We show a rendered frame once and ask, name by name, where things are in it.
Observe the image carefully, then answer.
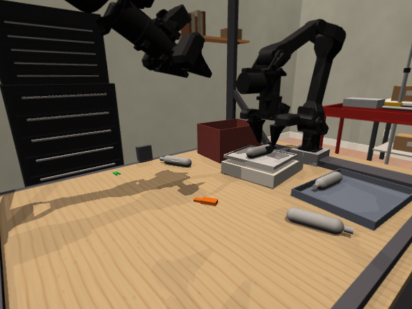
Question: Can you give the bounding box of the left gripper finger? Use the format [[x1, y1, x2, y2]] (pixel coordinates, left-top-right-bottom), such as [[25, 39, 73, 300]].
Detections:
[[247, 119, 265, 143], [270, 124, 286, 147]]

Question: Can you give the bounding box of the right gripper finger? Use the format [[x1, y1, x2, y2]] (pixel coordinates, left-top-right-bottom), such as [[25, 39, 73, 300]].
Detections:
[[182, 46, 212, 78], [154, 57, 189, 78]]

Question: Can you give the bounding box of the silver co2 cylinder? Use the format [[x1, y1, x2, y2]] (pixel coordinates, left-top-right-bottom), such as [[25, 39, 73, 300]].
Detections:
[[312, 172, 342, 190]]

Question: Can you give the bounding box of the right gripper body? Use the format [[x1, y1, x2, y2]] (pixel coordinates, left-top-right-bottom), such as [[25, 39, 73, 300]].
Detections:
[[132, 17, 205, 70]]

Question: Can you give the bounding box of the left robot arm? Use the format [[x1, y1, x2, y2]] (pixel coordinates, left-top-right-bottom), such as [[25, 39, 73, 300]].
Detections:
[[236, 19, 346, 152]]

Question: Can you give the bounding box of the grey digital scale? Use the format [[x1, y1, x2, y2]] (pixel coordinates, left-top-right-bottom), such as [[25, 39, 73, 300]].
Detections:
[[221, 145, 303, 188]]

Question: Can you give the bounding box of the red open-top box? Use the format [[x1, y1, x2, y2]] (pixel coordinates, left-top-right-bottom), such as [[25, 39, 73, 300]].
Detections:
[[197, 118, 262, 164]]

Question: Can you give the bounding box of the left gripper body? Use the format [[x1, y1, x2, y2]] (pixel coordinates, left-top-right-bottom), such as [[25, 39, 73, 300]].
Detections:
[[240, 93, 301, 127]]

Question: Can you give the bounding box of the grey gas cylinder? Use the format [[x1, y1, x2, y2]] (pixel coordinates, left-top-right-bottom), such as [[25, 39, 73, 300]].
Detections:
[[246, 144, 276, 159], [159, 155, 191, 167], [287, 207, 354, 235]]

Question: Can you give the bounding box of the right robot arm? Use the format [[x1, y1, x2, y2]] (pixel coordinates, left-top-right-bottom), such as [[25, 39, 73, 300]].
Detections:
[[65, 0, 191, 43]]

